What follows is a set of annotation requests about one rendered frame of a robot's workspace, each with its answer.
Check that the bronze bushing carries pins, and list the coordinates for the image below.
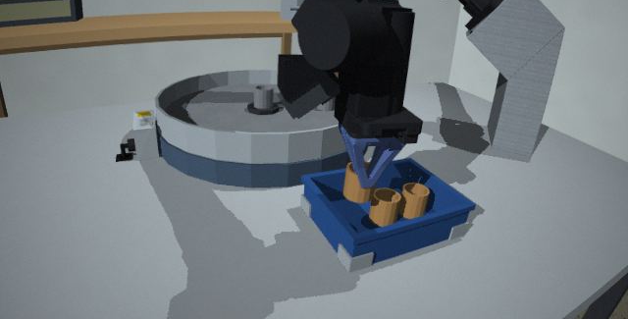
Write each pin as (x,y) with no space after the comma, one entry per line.
(412,206)
(352,189)
(384,206)

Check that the blue crate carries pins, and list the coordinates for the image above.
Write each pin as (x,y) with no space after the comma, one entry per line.
(361,243)

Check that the grey metal ring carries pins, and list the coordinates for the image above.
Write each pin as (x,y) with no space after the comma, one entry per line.
(328,106)
(263,96)

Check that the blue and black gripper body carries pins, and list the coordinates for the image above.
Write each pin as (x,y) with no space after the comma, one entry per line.
(400,122)

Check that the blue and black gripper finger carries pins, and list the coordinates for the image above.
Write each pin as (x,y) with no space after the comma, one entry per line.
(376,155)
(356,146)

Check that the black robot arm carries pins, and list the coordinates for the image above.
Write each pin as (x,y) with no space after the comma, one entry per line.
(335,36)

